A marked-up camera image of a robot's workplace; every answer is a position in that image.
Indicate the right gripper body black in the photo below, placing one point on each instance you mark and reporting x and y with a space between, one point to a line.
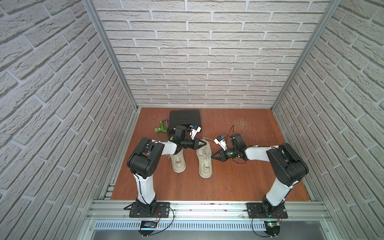
229 153

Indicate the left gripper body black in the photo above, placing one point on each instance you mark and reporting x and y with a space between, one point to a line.
193 143

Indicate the beige sneaker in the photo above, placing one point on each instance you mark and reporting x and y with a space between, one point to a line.
204 154
178 162

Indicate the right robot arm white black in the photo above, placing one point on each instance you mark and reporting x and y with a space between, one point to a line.
288 166

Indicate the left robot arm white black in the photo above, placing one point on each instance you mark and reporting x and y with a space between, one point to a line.
145 158

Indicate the black plastic tool case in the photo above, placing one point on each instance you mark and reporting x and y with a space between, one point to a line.
185 118

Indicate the right controller board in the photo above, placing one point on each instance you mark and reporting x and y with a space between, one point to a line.
272 228

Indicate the controller board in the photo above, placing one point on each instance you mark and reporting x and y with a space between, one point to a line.
272 228
147 228

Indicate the left controller board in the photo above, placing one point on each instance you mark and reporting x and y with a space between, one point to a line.
147 228

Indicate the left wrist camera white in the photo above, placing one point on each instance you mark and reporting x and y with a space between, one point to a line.
193 131

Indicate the green handled tool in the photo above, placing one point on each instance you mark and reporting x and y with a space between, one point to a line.
163 127

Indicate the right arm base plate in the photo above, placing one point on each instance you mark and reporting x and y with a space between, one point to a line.
263 210

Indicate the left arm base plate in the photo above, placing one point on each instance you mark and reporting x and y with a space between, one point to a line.
154 210

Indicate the aluminium front rail frame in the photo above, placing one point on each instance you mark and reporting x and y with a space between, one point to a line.
202 216

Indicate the left corner aluminium post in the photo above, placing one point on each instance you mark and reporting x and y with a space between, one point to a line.
98 24

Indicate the corner aluminium post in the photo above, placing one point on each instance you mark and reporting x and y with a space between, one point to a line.
98 24
318 31

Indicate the right corner aluminium post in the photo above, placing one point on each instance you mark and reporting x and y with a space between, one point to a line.
318 31

